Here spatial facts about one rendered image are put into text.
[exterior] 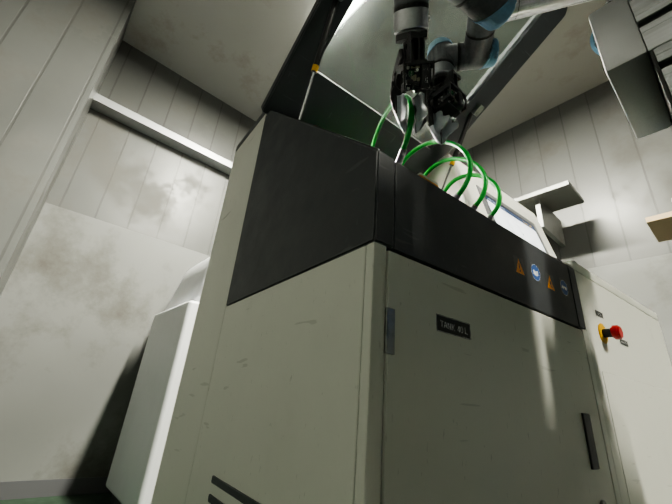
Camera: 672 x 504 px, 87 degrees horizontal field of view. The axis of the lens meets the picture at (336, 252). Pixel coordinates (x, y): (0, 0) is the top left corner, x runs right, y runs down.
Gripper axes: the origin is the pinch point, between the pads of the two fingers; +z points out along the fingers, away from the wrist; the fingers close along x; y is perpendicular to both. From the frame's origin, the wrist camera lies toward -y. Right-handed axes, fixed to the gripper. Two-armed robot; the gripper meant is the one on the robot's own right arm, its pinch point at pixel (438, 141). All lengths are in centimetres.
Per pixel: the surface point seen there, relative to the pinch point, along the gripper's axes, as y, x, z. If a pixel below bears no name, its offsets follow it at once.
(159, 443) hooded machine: -147, -17, 90
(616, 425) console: 14, 42, 66
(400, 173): 13.3, -28.1, 31.6
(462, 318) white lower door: 13, -14, 53
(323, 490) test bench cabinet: 6, -33, 77
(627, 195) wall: -6, 218, -84
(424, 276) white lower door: 13, -23, 48
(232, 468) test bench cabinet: -22, -33, 79
